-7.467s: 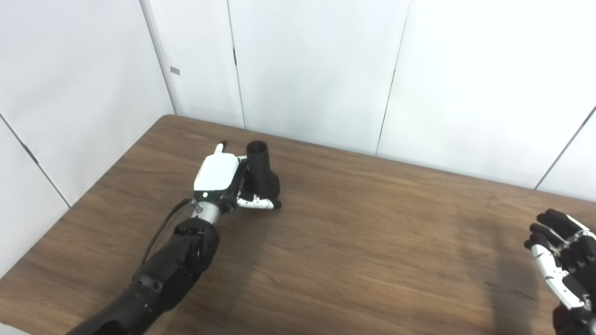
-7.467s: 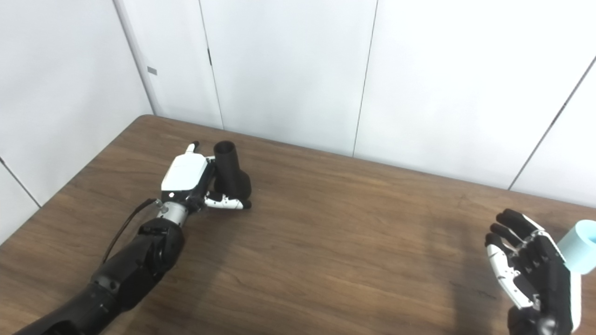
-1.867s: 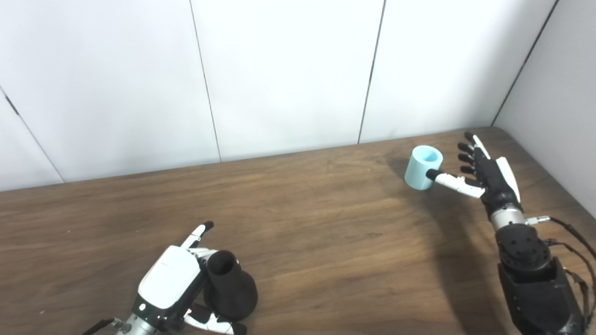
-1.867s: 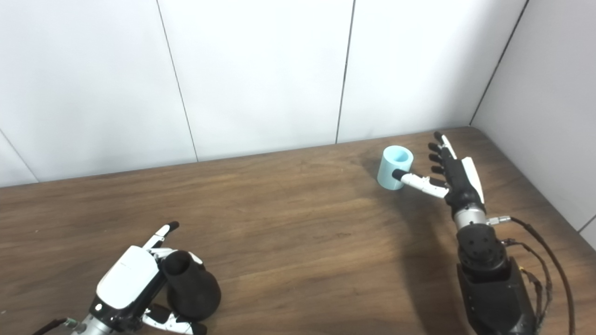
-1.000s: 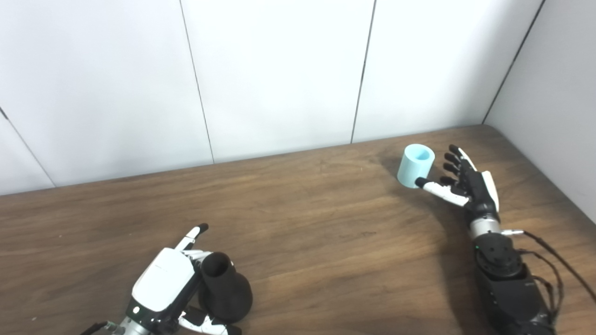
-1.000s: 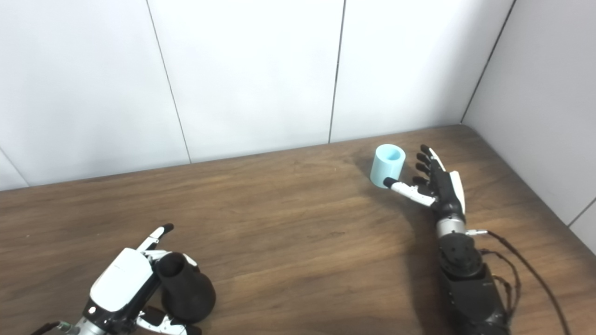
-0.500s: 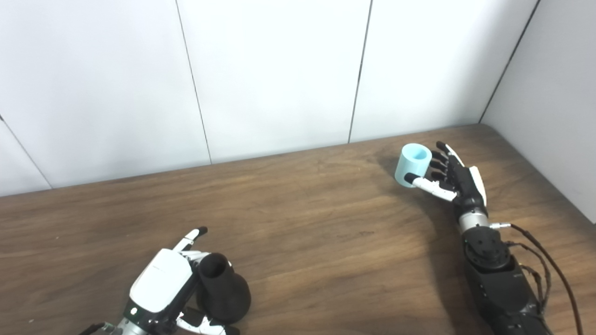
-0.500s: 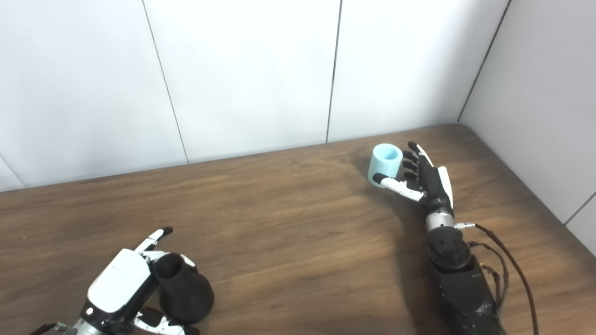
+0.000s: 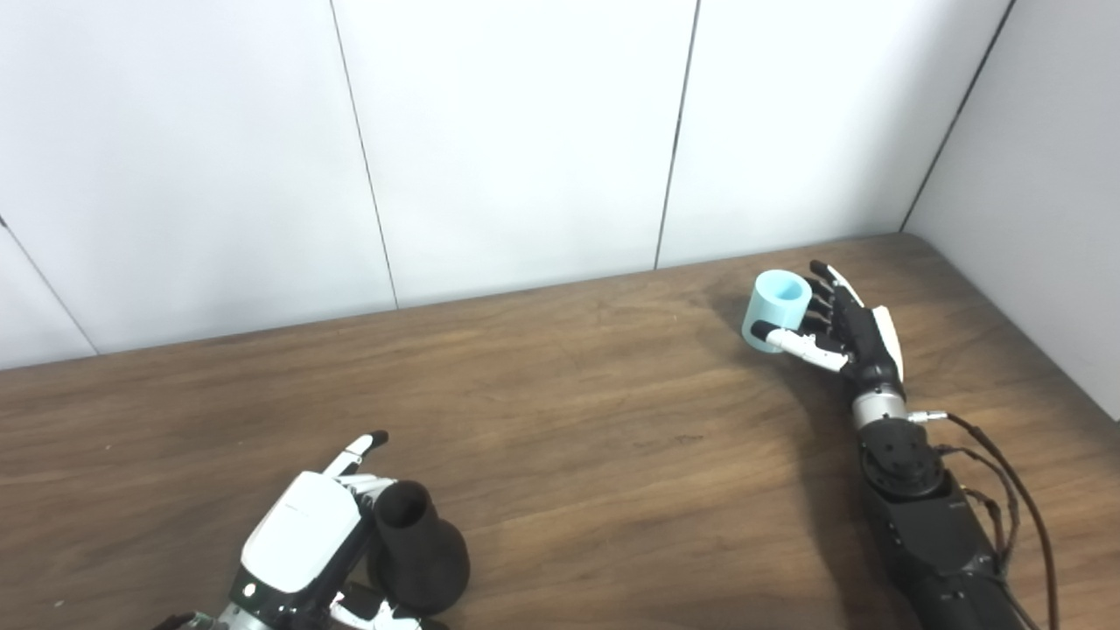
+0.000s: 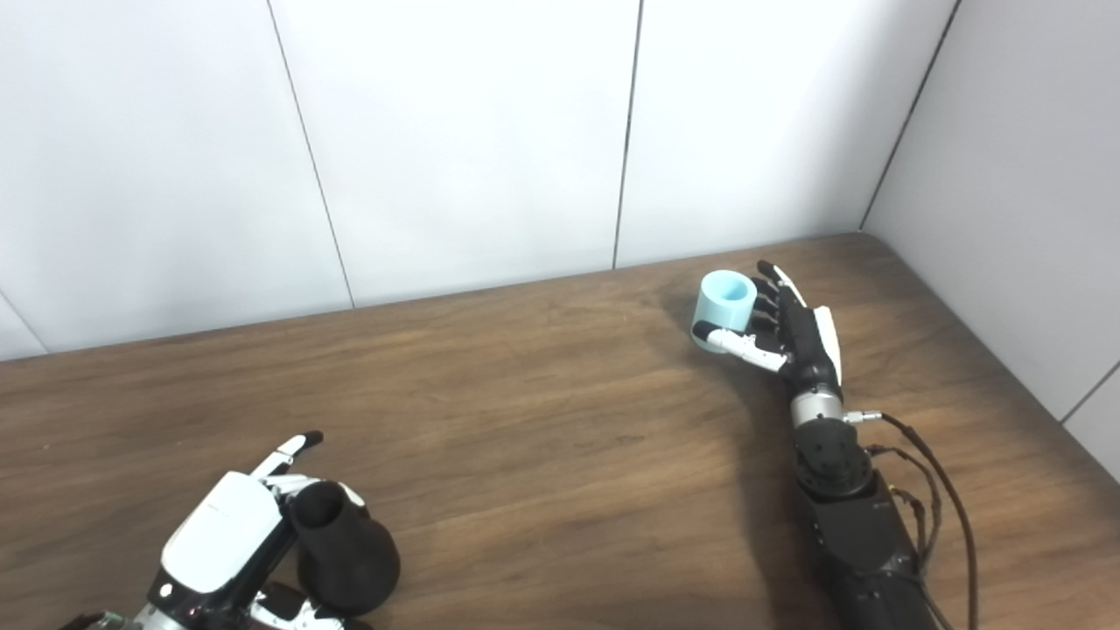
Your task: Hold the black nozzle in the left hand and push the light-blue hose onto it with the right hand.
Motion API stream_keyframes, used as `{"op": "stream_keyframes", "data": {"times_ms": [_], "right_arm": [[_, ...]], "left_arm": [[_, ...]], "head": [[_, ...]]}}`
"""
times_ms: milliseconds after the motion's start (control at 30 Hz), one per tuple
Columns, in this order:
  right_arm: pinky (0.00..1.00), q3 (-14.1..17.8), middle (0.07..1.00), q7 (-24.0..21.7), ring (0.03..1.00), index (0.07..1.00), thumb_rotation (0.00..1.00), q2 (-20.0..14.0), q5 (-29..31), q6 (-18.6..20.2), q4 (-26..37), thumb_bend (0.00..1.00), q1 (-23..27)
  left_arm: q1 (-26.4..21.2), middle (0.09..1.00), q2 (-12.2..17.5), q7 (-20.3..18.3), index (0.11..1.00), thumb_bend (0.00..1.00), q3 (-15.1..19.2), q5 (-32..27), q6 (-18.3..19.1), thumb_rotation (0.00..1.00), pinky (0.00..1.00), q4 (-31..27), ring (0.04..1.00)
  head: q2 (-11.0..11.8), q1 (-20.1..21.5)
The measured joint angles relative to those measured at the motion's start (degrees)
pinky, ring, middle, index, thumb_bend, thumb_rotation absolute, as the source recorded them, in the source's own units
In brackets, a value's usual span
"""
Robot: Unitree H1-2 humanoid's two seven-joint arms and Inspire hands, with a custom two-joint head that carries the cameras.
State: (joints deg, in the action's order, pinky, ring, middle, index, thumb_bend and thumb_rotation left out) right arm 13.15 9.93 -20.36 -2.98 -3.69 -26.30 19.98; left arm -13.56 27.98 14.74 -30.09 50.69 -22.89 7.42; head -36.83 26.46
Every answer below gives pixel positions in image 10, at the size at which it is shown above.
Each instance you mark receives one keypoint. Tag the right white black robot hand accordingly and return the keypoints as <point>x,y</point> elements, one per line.
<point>805,346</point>

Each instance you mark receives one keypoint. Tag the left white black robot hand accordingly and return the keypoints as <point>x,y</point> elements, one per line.
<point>219,525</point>

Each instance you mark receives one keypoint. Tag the light blue cylinder cup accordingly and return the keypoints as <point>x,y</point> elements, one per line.
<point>717,306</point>

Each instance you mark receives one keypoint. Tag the black flared nozzle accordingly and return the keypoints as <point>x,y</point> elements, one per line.
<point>350,560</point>

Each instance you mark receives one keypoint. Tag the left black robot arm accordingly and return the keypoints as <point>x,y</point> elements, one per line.
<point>109,623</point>

